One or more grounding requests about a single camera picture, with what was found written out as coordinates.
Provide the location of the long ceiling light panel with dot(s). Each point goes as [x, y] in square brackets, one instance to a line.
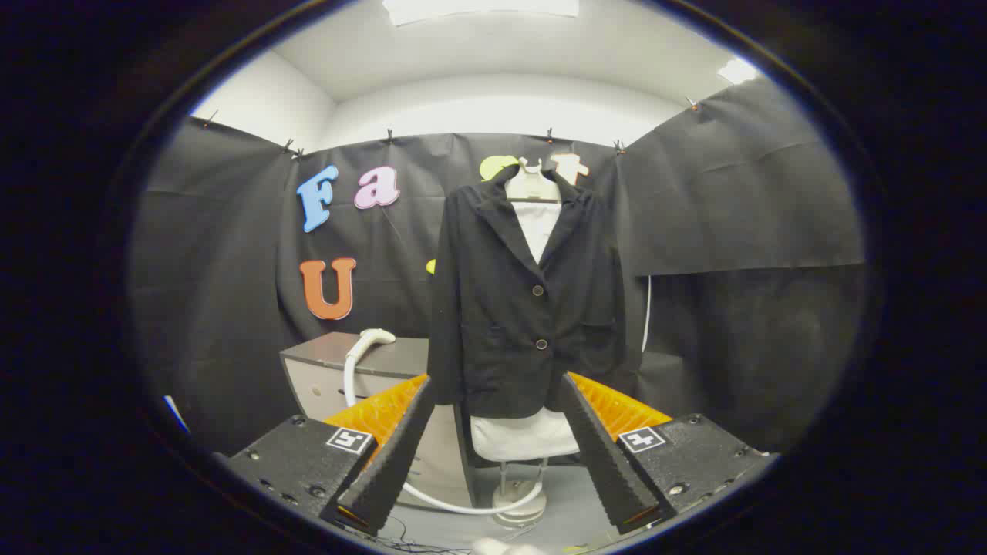
[478, 9]

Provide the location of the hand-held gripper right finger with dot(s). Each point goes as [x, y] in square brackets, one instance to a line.
[605, 462]

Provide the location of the black suit jacket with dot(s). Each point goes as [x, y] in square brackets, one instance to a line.
[493, 308]

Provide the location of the grey cabinet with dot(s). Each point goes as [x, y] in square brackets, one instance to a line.
[331, 351]

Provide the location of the white plastic hanger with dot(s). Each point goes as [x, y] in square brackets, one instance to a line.
[532, 187]

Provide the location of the small ceiling light panel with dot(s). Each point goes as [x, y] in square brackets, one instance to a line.
[738, 71]

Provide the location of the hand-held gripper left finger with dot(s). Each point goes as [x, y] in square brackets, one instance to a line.
[393, 462]

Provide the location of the black backdrop cloth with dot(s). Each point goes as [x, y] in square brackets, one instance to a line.
[231, 308]

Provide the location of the steamer stand base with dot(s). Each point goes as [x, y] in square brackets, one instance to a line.
[518, 509]

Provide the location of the row of small backdrop clips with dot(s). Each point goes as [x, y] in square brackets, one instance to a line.
[619, 146]

